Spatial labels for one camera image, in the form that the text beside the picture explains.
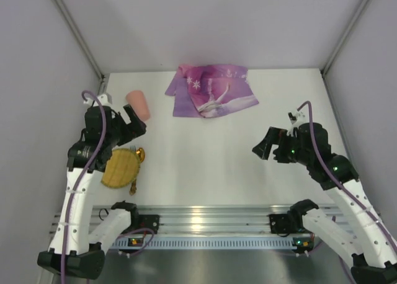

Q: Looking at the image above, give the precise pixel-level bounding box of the gold spoon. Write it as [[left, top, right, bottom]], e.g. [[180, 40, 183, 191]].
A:
[[129, 147, 146, 196]]

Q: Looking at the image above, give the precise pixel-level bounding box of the pink plastic cup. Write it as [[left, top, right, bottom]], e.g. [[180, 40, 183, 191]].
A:
[[125, 91, 151, 122]]

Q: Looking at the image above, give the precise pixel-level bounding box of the yellow woven round plate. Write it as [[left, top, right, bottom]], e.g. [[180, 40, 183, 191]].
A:
[[101, 148, 140, 189]]

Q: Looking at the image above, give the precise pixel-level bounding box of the purple princess placemat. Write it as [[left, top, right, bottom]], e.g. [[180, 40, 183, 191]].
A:
[[165, 64, 259, 118]]

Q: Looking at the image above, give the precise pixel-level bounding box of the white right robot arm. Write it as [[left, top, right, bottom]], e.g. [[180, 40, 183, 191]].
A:
[[252, 123, 396, 283]]

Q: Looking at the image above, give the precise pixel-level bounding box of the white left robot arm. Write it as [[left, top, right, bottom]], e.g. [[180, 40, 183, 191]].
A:
[[37, 105, 146, 280]]

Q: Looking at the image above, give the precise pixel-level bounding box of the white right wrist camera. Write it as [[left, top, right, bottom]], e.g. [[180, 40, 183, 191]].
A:
[[287, 110, 307, 136]]

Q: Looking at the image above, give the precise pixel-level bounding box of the aluminium mounting rail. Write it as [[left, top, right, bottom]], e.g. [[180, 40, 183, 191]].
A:
[[49, 205, 357, 235]]

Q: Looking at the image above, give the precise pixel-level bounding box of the white slotted cable duct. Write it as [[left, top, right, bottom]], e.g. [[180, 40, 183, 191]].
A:
[[110, 234, 311, 251]]

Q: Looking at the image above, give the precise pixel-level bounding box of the left aluminium frame post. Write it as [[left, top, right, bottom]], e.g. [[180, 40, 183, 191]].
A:
[[52, 0, 106, 93]]

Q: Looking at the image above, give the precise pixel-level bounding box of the aluminium frame post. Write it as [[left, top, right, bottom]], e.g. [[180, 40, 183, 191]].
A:
[[319, 0, 381, 77], [52, 0, 106, 93]]

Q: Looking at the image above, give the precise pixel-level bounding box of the right aluminium frame post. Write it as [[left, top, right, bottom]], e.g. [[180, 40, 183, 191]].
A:
[[319, 0, 381, 77]]

